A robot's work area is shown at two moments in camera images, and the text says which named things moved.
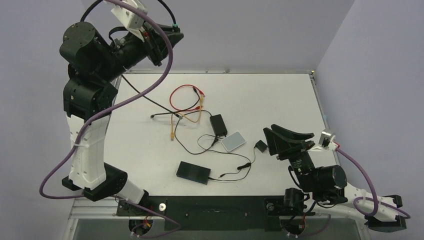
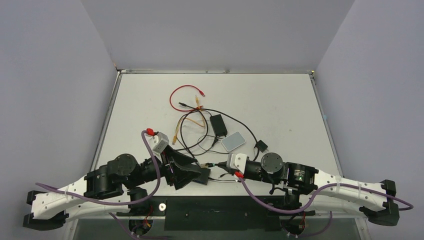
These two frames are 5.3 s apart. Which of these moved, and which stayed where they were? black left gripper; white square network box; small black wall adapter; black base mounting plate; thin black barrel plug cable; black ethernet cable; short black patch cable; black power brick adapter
Moved: black left gripper; short black patch cable; thin black barrel plug cable; black ethernet cable
Stayed: white square network box; black power brick adapter; black base mounting plate; small black wall adapter
